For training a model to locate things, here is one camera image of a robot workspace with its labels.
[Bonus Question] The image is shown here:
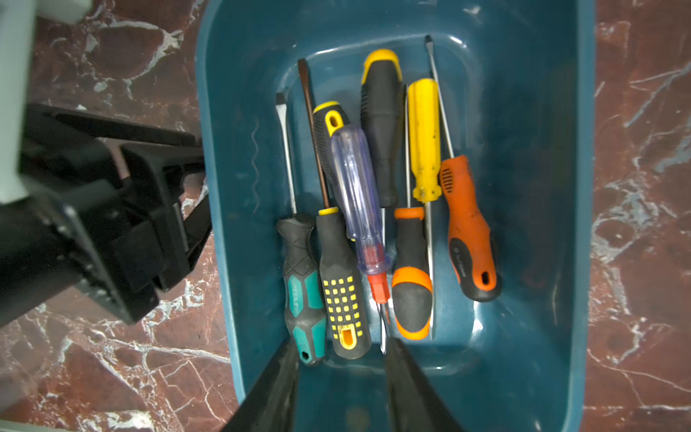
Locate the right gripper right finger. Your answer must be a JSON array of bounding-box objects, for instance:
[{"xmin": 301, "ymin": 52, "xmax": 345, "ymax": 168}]
[{"xmin": 385, "ymin": 338, "xmax": 464, "ymax": 431}]

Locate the orange black small screwdriver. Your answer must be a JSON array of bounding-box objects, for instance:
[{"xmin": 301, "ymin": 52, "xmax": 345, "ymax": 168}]
[{"xmin": 423, "ymin": 34, "xmax": 503, "ymax": 303}]

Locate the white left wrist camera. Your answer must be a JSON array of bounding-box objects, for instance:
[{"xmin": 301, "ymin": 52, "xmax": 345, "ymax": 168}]
[{"xmin": 1, "ymin": 0, "xmax": 93, "ymax": 204}]

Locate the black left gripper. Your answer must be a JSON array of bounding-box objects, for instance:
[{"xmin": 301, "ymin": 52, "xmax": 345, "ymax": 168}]
[{"xmin": 1, "ymin": 104, "xmax": 212, "ymax": 324}]

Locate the blue red screwdriver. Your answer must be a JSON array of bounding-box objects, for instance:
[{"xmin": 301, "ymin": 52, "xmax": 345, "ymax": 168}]
[{"xmin": 329, "ymin": 125, "xmax": 390, "ymax": 353}]

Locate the green black screwdriver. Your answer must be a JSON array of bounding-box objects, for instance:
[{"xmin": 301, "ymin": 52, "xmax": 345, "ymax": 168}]
[{"xmin": 275, "ymin": 93, "xmax": 327, "ymax": 366}]

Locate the yellow handle screwdriver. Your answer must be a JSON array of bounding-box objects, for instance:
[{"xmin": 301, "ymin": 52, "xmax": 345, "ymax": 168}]
[{"xmin": 406, "ymin": 77, "xmax": 444, "ymax": 341}]

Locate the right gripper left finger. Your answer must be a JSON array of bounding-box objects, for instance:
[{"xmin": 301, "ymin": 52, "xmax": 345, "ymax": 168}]
[{"xmin": 221, "ymin": 338, "xmax": 300, "ymax": 431}]

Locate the black orange band screwdriver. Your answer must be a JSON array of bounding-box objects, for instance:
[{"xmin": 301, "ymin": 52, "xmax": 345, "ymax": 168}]
[{"xmin": 392, "ymin": 125, "xmax": 434, "ymax": 341}]

